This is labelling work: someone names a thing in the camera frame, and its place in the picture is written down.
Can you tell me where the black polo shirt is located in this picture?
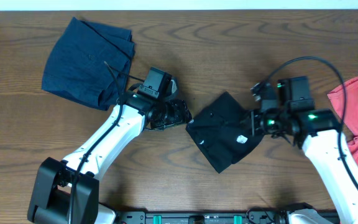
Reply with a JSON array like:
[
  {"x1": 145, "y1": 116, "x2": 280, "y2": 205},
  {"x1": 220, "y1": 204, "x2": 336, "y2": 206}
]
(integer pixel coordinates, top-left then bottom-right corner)
[{"x1": 186, "y1": 92, "x2": 264, "y2": 173}]

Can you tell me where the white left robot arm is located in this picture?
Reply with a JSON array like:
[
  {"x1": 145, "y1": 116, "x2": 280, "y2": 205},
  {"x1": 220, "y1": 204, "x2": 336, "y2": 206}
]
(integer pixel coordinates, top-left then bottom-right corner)
[{"x1": 27, "y1": 91, "x2": 191, "y2": 223}]

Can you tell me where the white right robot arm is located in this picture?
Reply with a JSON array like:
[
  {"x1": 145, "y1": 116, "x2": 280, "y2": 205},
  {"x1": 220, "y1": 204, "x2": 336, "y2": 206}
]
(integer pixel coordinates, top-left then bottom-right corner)
[{"x1": 240, "y1": 108, "x2": 358, "y2": 223}]

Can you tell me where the folded navy blue garment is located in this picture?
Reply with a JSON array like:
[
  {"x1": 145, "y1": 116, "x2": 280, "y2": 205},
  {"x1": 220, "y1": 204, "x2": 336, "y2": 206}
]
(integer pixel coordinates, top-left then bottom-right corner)
[{"x1": 42, "y1": 17, "x2": 135, "y2": 111}]

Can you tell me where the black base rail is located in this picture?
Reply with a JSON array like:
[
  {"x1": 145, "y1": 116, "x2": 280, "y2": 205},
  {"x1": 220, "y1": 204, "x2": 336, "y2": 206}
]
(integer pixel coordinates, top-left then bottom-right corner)
[{"x1": 98, "y1": 203, "x2": 341, "y2": 224}]

